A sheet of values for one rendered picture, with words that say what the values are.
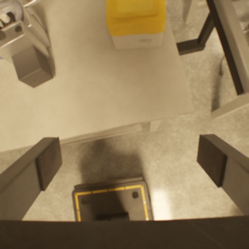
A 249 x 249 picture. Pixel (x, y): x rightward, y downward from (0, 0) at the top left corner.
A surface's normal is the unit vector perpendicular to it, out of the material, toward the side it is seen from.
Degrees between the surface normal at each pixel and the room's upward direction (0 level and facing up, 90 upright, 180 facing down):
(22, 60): 0
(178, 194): 0
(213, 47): 0
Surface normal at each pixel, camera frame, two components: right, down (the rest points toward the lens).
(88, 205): -0.13, -0.12
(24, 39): 0.39, 0.90
